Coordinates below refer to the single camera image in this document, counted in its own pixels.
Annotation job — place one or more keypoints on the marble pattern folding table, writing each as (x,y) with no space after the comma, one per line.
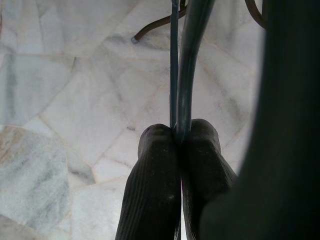
(143,33)

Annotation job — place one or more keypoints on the black hanger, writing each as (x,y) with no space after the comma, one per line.
(186,87)

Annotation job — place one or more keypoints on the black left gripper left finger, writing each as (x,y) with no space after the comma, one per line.
(150,190)

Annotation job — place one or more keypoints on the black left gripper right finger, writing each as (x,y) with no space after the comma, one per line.
(202,170)

